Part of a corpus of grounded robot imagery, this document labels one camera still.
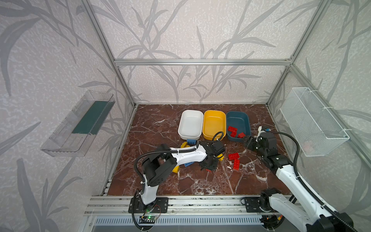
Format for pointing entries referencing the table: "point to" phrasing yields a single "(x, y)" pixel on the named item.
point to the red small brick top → (241, 135)
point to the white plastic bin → (191, 124)
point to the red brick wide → (234, 156)
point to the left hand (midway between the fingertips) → (213, 164)
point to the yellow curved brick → (184, 144)
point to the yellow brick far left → (176, 169)
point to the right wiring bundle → (271, 221)
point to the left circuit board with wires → (150, 215)
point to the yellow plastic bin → (214, 121)
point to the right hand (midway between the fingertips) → (247, 134)
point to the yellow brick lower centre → (221, 158)
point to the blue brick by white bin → (191, 141)
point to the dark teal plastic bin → (240, 120)
